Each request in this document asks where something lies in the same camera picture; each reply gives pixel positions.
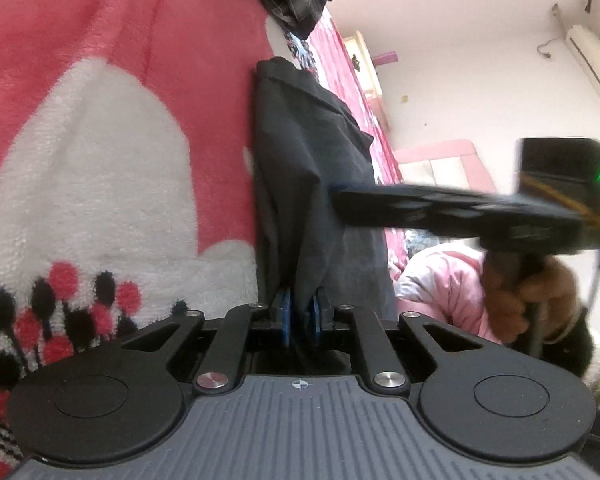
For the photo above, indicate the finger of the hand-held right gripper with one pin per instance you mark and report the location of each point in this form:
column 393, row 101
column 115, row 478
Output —
column 410, row 207

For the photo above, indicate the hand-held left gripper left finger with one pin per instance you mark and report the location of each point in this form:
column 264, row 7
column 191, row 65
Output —
column 282, row 312

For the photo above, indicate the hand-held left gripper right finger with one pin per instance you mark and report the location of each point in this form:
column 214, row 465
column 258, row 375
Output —
column 315, row 316

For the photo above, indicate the dark grey garment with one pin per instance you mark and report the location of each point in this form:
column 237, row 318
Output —
column 300, row 160

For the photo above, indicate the person's right forearm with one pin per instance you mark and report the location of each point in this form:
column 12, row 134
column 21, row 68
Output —
column 582, row 355

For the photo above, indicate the person's right hand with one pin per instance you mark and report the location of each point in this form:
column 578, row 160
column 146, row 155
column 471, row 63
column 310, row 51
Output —
column 547, row 285

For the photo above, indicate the pink jacket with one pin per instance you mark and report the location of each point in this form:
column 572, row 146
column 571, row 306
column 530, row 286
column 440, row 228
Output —
column 440, row 285

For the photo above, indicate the white air conditioner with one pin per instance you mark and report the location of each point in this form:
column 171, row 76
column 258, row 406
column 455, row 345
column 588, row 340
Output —
column 595, row 65

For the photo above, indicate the silver bangle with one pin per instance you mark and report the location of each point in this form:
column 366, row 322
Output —
column 565, row 331

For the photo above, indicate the wooden headboard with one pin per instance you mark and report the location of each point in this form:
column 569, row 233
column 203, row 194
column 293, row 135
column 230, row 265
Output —
column 362, row 67

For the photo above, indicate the colourful printed cloth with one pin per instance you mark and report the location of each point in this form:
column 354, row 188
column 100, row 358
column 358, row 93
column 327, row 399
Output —
column 300, row 52

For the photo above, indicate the pink white fleece blanket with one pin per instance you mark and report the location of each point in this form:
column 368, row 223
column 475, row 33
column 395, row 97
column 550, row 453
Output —
column 105, row 135

